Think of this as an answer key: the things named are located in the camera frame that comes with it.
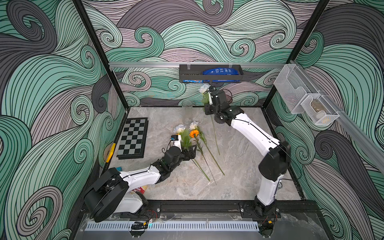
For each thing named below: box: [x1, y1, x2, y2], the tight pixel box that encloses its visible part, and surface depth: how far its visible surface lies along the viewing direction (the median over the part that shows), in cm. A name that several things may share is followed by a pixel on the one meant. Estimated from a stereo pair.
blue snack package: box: [202, 67, 240, 75], surface depth 94 cm
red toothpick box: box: [131, 186, 146, 195], surface depth 80 cm
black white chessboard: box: [116, 117, 149, 160], surface depth 99 cm
